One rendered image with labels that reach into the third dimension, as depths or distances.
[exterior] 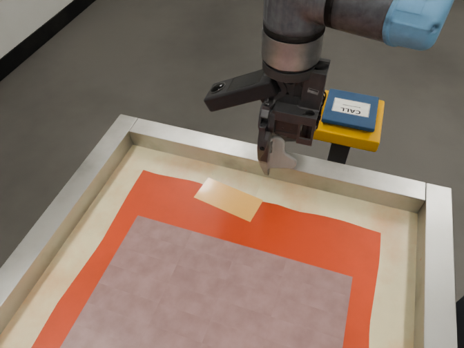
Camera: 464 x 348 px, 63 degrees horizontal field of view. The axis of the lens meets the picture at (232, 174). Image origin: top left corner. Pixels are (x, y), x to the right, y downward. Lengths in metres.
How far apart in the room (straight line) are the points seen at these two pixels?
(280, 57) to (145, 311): 0.37
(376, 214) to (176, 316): 0.34
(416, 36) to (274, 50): 0.16
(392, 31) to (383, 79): 2.21
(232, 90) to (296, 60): 0.11
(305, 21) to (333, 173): 0.27
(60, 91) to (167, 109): 0.71
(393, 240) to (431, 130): 1.76
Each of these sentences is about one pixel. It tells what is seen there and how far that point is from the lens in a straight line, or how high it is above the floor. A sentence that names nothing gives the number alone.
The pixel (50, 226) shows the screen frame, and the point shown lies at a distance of 0.63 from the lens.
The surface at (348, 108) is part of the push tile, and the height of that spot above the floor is 0.97.
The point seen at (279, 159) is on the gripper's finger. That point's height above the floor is 1.02.
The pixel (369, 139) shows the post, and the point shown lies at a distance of 0.76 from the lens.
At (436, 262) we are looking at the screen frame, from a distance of 0.60.
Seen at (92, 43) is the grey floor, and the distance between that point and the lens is 3.03.
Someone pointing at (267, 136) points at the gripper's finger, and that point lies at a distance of 0.56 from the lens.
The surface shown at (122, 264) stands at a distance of 0.60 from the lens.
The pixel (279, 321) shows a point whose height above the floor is 0.96.
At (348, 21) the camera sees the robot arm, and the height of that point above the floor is 1.27.
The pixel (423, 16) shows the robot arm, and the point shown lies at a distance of 0.41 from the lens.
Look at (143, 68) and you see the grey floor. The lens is 2.67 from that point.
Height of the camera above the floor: 1.47
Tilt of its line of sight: 50 degrees down
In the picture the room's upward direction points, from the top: 2 degrees counter-clockwise
